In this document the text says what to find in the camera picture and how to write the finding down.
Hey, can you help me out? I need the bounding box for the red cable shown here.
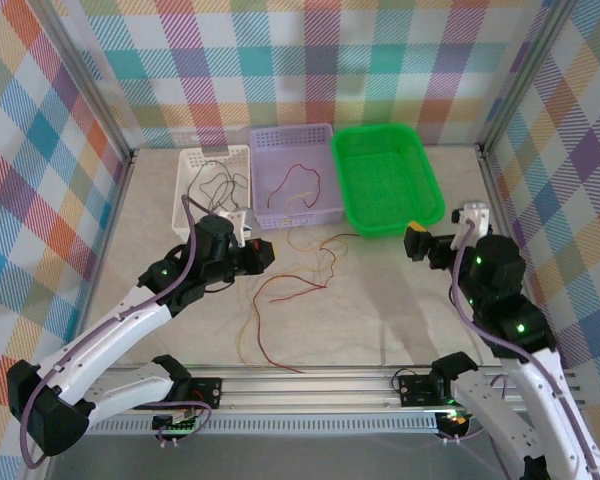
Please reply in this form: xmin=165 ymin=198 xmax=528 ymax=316
xmin=267 ymin=163 xmax=322 ymax=209
xmin=253 ymin=232 xmax=361 ymax=375

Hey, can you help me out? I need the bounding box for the thin black cable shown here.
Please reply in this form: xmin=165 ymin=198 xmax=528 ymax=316
xmin=199 ymin=172 xmax=252 ymax=211

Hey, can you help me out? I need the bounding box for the white perforated plastic basket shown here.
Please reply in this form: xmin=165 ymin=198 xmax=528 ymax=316
xmin=172 ymin=144 xmax=254 ymax=239

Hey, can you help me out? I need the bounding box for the green plastic mesh basket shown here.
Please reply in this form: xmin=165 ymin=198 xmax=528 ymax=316
xmin=331 ymin=123 xmax=445 ymax=239

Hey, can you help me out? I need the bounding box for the lilac perforated plastic basket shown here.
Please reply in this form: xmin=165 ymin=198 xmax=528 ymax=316
xmin=248 ymin=123 xmax=345 ymax=231

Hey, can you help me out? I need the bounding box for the small controller board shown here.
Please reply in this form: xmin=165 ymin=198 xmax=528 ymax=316
xmin=435 ymin=408 xmax=472 ymax=437
xmin=152 ymin=410 xmax=202 ymax=435

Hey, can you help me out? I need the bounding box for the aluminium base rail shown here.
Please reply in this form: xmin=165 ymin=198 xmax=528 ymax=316
xmin=87 ymin=364 xmax=581 ymax=419

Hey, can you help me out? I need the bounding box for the grey slotted cable duct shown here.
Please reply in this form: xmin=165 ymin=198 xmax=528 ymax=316
xmin=87 ymin=417 xmax=442 ymax=436

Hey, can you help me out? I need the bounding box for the aluminium frame post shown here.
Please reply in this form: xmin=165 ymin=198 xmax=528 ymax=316
xmin=479 ymin=0 xmax=579 ymax=151
xmin=27 ymin=0 xmax=137 ymax=166

